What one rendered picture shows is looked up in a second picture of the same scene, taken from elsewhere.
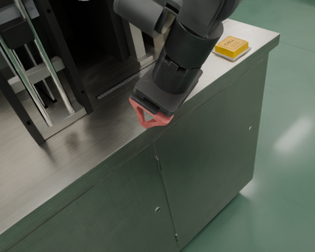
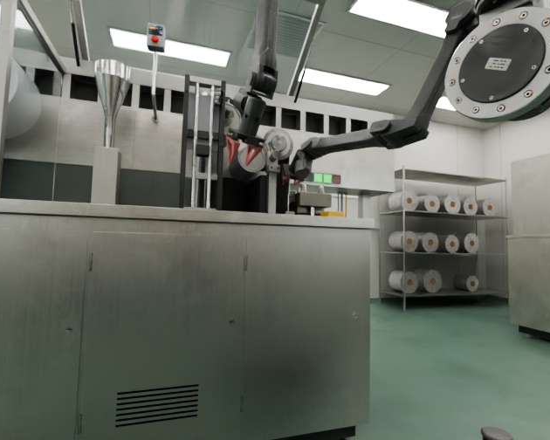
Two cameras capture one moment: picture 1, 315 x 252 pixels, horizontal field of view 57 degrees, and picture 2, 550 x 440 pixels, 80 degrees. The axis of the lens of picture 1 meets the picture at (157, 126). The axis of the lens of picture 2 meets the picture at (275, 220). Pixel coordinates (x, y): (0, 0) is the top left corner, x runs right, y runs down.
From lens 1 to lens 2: 0.91 m
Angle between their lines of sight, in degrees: 50
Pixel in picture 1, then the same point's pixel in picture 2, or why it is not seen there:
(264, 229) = not seen: outside the picture
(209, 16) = (250, 81)
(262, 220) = not seen: outside the picture
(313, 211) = not seen: outside the picture
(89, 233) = (169, 278)
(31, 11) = (215, 147)
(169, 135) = (261, 242)
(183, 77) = (246, 120)
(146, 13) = (240, 98)
